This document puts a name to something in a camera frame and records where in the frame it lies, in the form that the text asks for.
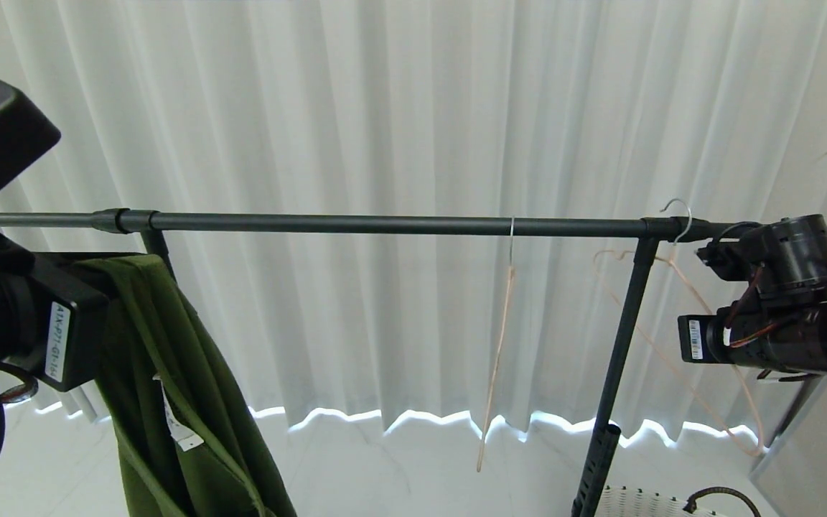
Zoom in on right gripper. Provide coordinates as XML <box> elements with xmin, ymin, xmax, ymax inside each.
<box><xmin>678</xmin><ymin>276</ymin><xmax>827</xmax><ymax>379</ymax></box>

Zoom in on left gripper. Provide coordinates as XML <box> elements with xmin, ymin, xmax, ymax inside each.
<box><xmin>0</xmin><ymin>251</ymin><xmax>111</xmax><ymax>393</ymax></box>

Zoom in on green printed shirt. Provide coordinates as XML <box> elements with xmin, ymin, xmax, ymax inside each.
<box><xmin>73</xmin><ymin>253</ymin><xmax>298</xmax><ymax>517</ymax></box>

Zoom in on pink clothes hanger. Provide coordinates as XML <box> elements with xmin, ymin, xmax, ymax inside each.
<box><xmin>592</xmin><ymin>198</ymin><xmax>766</xmax><ymax>458</ymax></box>
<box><xmin>476</xmin><ymin>218</ymin><xmax>517</xmax><ymax>473</ymax></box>

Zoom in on white laundry basket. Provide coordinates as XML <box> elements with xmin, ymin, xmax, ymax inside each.
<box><xmin>595</xmin><ymin>485</ymin><xmax>744</xmax><ymax>517</ymax></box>

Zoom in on black clothes rack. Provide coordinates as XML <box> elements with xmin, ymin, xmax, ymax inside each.
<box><xmin>0</xmin><ymin>208</ymin><xmax>827</xmax><ymax>517</ymax></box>

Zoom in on white curtain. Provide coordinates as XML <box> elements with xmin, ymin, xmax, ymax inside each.
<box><xmin>0</xmin><ymin>0</ymin><xmax>827</xmax><ymax>460</ymax></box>

